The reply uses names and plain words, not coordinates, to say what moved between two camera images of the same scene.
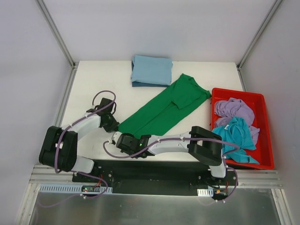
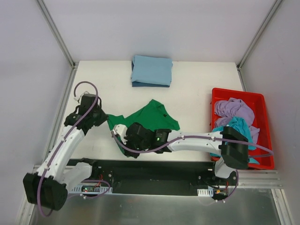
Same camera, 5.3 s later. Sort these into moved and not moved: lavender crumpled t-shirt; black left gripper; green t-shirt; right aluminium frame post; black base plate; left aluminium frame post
Moved: green t-shirt; black left gripper
Not moved: right aluminium frame post; lavender crumpled t-shirt; black base plate; left aluminium frame post
